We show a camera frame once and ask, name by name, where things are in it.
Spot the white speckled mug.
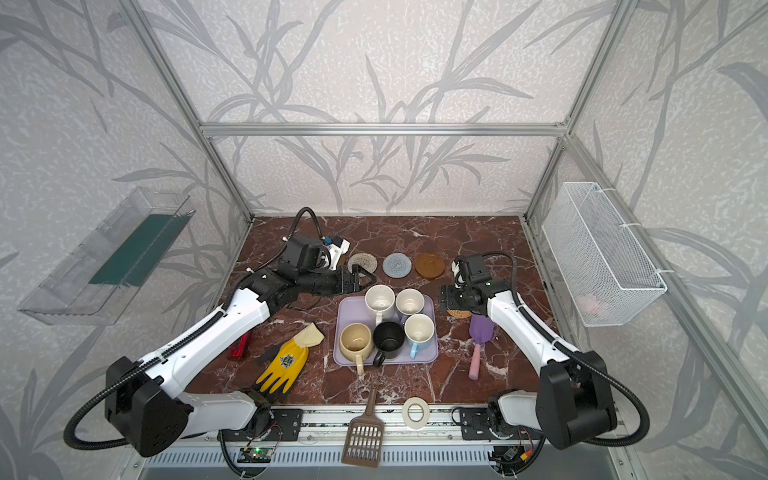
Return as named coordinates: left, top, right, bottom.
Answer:
left=364, top=285, right=397, bottom=326

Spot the lilac mug white inside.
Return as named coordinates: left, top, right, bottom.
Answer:
left=395, top=288, right=425, bottom=317

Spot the brown wooden coaster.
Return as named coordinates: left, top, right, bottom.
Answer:
left=414, top=253, right=445, bottom=280

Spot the rattan wicker coaster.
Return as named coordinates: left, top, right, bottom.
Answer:
left=447, top=310, right=472, bottom=319

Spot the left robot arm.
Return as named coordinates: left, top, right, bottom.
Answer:
left=63, top=225, right=377, bottom=457

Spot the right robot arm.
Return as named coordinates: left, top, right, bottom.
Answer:
left=440, top=251, right=651, bottom=450

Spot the grey-blue woven coaster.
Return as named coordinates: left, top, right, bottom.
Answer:
left=382, top=252, right=412, bottom=279

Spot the lilac plastic tray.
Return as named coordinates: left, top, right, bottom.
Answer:
left=333, top=296, right=439, bottom=368

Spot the beige ceramic mug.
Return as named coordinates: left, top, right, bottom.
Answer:
left=339, top=323, right=374, bottom=377

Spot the black mug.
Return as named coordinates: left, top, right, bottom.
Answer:
left=372, top=321, right=405, bottom=367

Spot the light blue mug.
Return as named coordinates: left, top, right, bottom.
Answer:
left=404, top=313, right=435, bottom=359

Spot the yellow work glove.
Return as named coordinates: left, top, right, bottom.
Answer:
left=256, top=323, right=325, bottom=394

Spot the pink object in basket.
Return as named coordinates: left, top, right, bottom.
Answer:
left=576, top=294, right=607, bottom=317

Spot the white tape roll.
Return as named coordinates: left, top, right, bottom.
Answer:
left=401, top=397, right=430, bottom=430

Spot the brown slotted spatula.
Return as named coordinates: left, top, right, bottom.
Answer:
left=341, top=386, right=385, bottom=468

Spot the green circuit board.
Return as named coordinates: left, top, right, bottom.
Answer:
left=237, top=447, right=274, bottom=464

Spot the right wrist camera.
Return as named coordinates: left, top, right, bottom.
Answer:
left=451, top=254, right=492, bottom=288

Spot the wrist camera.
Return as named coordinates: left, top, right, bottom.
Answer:
left=324, top=236, right=350, bottom=270
left=451, top=254, right=492, bottom=288

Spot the purple scoop pink handle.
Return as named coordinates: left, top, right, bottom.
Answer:
left=468, top=314, right=495, bottom=380

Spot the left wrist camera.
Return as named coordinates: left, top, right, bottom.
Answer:
left=324, top=236, right=350, bottom=270

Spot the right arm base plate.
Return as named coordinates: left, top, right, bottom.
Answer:
left=450, top=407, right=542, bottom=443

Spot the red handled tool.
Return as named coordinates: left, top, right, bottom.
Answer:
left=228, top=331, right=252, bottom=361

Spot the white wire mesh basket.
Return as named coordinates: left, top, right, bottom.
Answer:
left=542, top=182, right=668, bottom=327

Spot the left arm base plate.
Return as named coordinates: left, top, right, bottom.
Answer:
left=218, top=408, right=304, bottom=443

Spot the clear plastic wall bin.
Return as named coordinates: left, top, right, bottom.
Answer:
left=18, top=187, right=196, bottom=326

